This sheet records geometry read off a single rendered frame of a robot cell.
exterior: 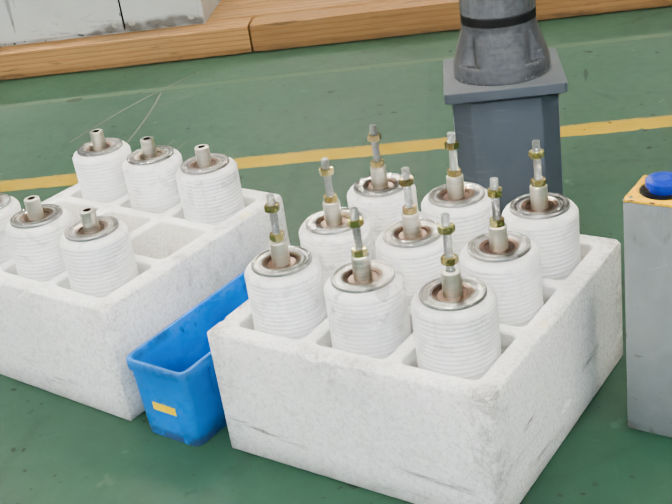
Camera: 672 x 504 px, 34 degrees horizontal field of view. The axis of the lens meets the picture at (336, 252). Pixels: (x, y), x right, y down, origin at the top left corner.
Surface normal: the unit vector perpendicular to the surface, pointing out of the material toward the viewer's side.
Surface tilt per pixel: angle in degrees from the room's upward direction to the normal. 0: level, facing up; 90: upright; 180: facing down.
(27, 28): 90
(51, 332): 90
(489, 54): 73
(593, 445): 0
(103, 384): 90
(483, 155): 90
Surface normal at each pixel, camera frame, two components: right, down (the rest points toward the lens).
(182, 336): 0.81, 0.12
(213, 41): -0.07, 0.46
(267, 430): -0.54, 0.44
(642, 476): -0.14, -0.89
